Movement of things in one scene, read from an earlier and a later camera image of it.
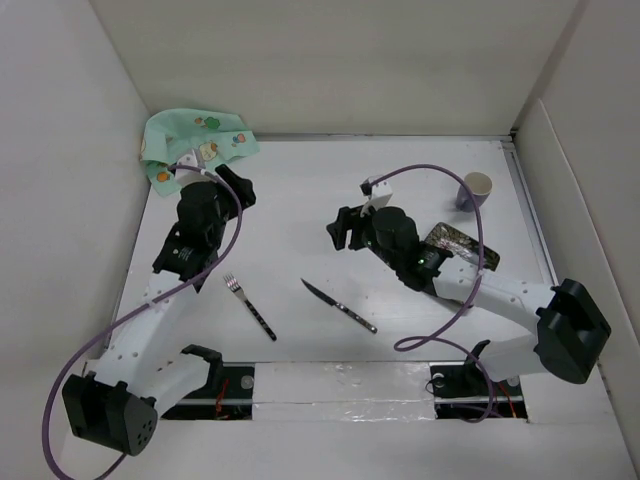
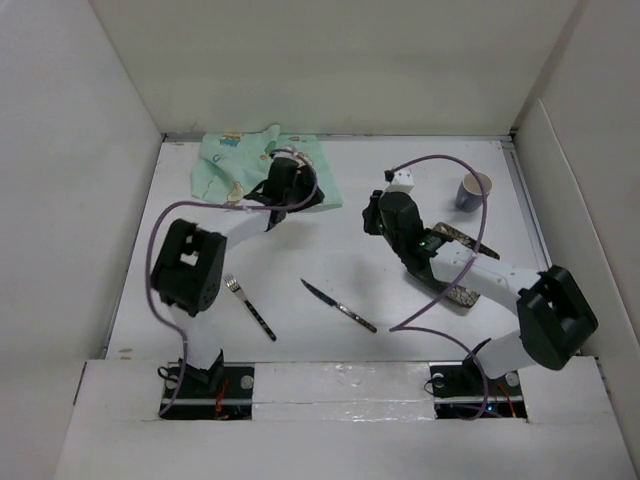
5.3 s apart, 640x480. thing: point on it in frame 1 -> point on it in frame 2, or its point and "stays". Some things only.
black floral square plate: [462, 244] stays
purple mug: [481, 185] stays
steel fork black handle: [235, 286] stays
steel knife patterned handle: [349, 313] stays
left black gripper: [241, 185] -> [304, 180]
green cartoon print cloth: [214, 137] -> [228, 166]
